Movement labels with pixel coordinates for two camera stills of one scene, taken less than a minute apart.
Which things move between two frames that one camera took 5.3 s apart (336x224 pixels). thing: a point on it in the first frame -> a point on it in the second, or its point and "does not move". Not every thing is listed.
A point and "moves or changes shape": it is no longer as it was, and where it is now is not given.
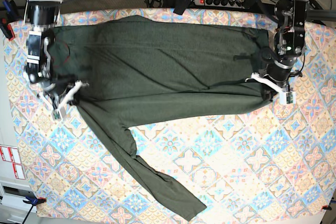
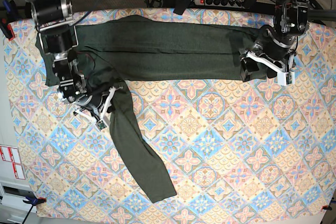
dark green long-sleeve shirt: (125, 70) moves or changes shape
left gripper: (58, 86) -> (92, 99)
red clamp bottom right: (326, 208) does not move
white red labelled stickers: (11, 155) does not move
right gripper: (280, 73) -> (269, 46)
